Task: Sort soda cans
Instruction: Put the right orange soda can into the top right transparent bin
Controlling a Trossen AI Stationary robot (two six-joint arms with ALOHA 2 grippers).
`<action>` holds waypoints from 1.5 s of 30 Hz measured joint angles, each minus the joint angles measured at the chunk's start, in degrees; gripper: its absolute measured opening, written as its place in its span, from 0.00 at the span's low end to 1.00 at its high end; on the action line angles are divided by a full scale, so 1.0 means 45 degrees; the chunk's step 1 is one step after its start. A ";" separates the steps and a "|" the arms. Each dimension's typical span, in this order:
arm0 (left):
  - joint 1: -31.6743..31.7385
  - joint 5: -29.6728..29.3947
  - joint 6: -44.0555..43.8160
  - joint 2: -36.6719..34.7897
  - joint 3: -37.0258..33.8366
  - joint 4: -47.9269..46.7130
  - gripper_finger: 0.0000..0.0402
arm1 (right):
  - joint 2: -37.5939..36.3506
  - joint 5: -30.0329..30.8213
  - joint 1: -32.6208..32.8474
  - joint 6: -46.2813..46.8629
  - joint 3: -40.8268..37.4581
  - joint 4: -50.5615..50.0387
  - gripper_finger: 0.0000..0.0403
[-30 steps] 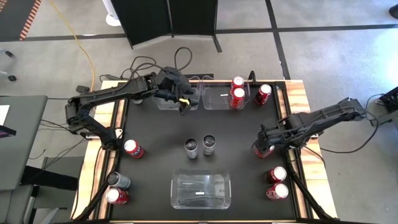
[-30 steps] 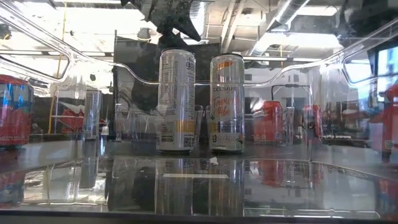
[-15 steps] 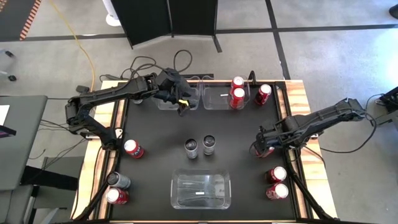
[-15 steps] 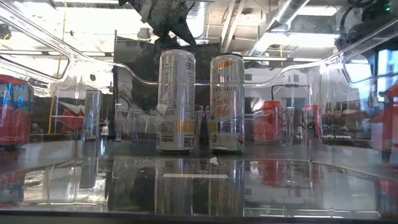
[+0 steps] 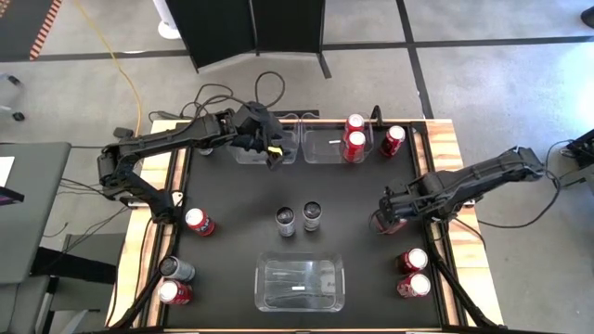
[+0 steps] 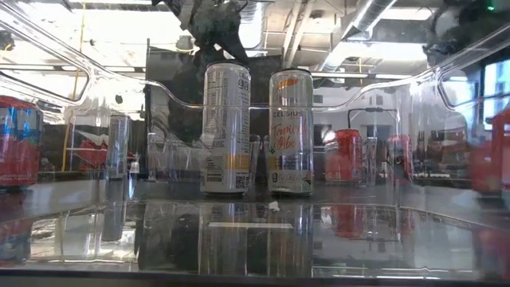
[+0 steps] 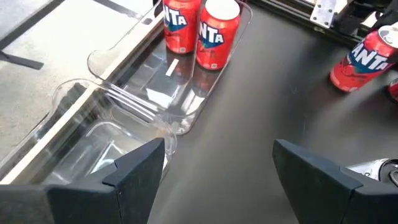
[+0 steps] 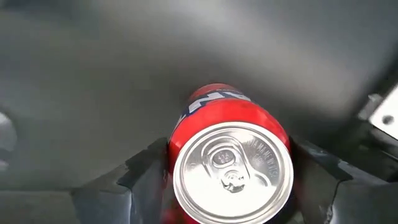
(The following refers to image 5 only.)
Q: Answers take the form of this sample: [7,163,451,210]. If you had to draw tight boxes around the white paper sheet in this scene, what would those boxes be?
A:
[0,156,16,188]

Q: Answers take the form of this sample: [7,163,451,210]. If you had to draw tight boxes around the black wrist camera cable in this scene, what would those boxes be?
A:
[253,71,287,110]

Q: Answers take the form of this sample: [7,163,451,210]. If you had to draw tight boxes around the black metal frame rail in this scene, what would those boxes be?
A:
[157,121,191,328]
[419,121,450,328]

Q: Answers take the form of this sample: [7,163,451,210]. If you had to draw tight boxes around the black equipment box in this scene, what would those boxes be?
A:
[554,128,594,189]

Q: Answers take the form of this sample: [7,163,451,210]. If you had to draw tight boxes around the clear plastic storage bin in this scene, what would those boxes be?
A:
[253,250,346,314]
[299,110,375,164]
[226,112,302,165]

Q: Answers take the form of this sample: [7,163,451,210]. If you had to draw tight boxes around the yellow cable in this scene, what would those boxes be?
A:
[72,0,144,140]

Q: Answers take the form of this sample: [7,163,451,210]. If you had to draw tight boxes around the black metal frame strut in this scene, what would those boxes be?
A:
[110,272,164,329]
[424,234,500,330]

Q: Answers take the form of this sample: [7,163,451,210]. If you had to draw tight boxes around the black floor cable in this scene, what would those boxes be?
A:
[148,83,236,122]

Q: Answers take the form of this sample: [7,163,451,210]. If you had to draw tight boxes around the black folding partition screen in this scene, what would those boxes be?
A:
[165,0,333,80]

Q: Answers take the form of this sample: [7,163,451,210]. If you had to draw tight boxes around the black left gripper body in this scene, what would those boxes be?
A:
[231,101,289,155]

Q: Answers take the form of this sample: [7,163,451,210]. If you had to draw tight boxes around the dark blue folder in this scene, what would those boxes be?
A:
[0,186,25,208]

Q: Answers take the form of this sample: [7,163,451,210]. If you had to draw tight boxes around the grey side desk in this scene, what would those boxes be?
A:
[0,141,72,285]

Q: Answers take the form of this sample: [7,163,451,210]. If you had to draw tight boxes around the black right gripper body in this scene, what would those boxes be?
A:
[376,178,421,222]

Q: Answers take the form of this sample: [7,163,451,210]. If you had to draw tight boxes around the red Coca-Cola soda can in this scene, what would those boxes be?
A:
[156,279,194,306]
[396,272,432,299]
[380,124,407,158]
[397,247,429,275]

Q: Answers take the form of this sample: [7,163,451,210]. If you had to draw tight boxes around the black orange-striped floor mat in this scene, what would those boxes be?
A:
[0,0,64,61]

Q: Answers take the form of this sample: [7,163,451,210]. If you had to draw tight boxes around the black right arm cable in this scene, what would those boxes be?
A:
[452,169,563,232]

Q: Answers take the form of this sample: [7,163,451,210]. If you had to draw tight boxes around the white round pedestal base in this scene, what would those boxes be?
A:
[151,0,183,41]

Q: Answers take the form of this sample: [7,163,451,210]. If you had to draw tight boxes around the thin black cable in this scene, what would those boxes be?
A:
[545,138,575,182]

